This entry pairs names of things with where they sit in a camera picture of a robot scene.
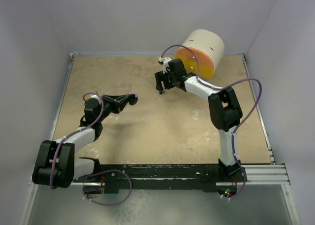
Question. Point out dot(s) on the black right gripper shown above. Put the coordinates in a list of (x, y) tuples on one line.
[(160, 77)]

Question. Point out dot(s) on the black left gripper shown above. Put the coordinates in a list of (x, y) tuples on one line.
[(116, 106)]

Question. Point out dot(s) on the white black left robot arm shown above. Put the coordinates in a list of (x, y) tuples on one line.
[(55, 164)]

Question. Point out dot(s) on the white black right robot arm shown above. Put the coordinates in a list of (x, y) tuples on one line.
[(224, 107)]

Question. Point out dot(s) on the cylindrical three-drawer storage box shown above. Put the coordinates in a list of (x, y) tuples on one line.
[(205, 52)]

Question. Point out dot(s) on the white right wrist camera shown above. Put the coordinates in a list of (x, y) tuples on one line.
[(164, 62)]

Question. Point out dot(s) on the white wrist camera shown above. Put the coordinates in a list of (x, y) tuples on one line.
[(95, 95), (164, 62)]

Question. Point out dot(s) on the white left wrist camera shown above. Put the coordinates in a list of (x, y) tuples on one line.
[(95, 95)]

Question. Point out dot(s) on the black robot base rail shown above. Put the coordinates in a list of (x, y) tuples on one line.
[(202, 177)]

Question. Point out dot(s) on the aluminium table frame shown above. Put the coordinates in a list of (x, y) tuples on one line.
[(157, 161)]

